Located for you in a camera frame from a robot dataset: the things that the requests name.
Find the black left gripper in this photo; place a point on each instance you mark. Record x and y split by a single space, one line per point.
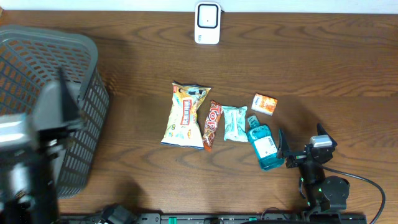
48 147

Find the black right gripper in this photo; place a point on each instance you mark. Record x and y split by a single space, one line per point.
296 157

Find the orange small snack packet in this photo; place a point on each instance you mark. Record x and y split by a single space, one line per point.
264 104

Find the light blue snack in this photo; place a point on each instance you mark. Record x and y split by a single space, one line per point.
235 123

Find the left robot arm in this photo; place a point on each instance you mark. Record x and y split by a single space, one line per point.
28 192

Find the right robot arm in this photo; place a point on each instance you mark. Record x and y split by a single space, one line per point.
324 194

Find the white barcode scanner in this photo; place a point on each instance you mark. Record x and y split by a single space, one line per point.
207 23

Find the blue mouthwash bottle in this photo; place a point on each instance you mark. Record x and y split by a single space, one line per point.
260 137

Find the grey plastic basket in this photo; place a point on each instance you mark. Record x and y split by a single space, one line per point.
30 58

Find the red Top candy bar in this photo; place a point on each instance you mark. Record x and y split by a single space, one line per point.
211 125

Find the yellow snack bag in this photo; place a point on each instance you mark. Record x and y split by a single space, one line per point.
182 127

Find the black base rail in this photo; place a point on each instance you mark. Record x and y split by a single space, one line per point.
155 218

